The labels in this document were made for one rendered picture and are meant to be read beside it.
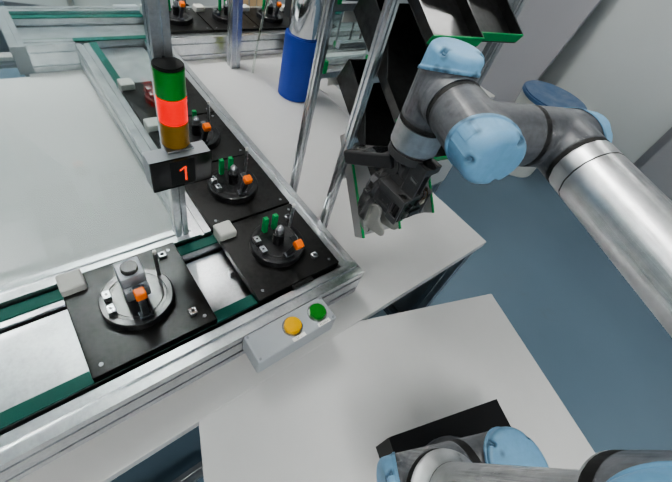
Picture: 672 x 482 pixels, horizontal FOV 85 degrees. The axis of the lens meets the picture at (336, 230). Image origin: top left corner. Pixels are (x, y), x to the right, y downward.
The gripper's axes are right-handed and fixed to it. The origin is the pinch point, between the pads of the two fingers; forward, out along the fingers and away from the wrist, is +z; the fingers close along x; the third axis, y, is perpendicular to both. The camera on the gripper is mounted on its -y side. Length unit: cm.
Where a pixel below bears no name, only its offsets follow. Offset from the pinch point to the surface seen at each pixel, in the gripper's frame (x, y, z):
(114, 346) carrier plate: -46, -12, 26
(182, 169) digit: -24.1, -29.2, 2.0
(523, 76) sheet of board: 333, -117, 68
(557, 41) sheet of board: 336, -109, 31
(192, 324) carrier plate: -31.9, -9.4, 26.3
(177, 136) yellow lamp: -24.4, -29.3, -5.8
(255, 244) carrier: -10.8, -20.8, 23.9
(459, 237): 61, 0, 37
